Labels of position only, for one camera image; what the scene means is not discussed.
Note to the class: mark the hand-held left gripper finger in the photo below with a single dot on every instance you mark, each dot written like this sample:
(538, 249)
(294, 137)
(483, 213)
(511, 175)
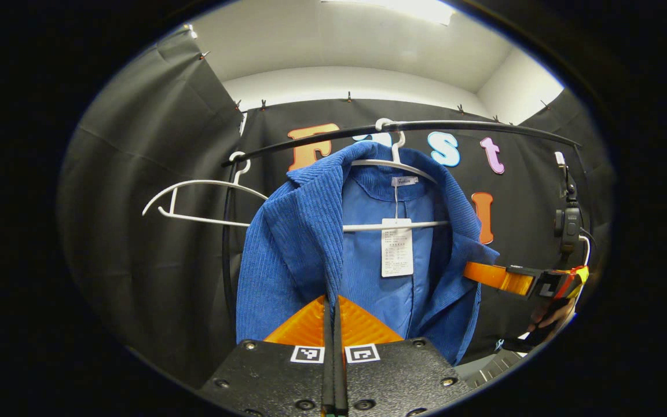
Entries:
(327, 376)
(340, 376)

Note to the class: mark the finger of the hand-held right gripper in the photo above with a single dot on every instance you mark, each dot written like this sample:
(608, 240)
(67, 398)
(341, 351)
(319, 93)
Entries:
(490, 275)

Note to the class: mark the white hanger with jacket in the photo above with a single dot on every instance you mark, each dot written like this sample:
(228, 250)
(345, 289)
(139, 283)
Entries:
(368, 226)

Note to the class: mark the black metal clothes rack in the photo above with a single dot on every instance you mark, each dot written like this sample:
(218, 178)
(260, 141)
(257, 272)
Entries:
(484, 125)

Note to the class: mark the empty white hanger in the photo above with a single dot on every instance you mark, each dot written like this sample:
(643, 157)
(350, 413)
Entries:
(194, 182)

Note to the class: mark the grey ribbed panel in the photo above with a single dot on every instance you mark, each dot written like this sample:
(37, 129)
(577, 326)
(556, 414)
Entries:
(493, 368)

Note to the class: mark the black backdrop cloth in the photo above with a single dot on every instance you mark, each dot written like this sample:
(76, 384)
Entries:
(154, 231)

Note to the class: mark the ceiling light panel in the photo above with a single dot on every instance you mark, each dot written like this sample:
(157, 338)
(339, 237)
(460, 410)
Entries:
(403, 8)

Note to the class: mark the black camera on stand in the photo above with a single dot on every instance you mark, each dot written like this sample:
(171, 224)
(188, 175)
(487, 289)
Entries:
(569, 223)

